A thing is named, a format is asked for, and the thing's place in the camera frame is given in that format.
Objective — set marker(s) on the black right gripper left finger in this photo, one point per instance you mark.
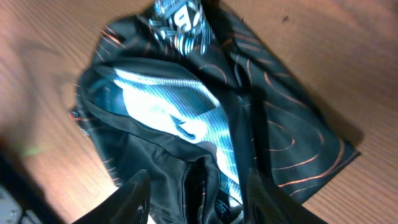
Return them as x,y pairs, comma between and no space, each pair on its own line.
128,205

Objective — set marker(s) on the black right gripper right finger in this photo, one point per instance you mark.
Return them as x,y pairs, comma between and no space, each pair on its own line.
267,204

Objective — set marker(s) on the black printed cycling jersey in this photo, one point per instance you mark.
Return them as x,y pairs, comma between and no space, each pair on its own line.
185,91

